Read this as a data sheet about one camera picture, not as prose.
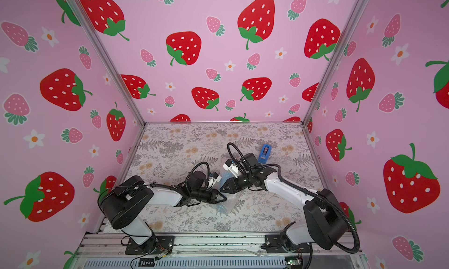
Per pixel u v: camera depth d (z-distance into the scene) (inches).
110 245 29.6
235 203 32.9
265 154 39.6
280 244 27.7
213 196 30.2
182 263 27.6
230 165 29.4
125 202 18.5
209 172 32.2
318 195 17.7
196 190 30.0
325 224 16.5
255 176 26.0
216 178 32.7
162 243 29.4
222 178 33.1
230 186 28.4
